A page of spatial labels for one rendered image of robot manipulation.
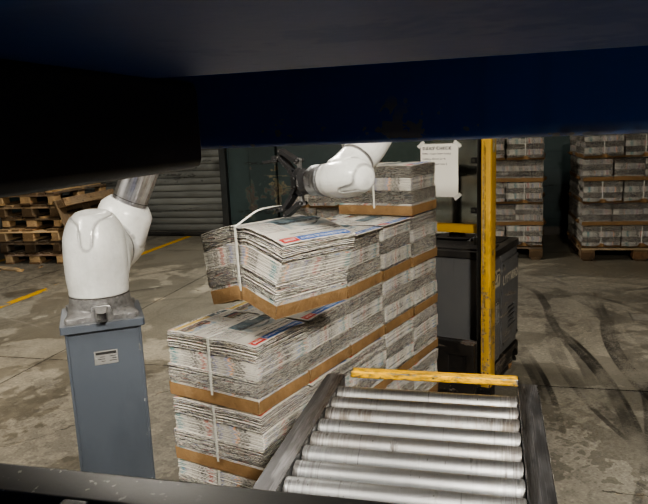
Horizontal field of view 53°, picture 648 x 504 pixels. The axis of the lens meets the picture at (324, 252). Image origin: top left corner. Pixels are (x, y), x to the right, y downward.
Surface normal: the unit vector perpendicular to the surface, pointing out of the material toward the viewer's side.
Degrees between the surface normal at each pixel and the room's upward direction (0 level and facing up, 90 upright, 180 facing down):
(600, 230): 90
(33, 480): 0
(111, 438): 90
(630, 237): 90
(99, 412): 90
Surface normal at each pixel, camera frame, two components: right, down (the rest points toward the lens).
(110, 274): 0.73, 0.11
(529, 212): -0.25, 0.19
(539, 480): -0.04, -0.98
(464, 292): -0.52, 0.18
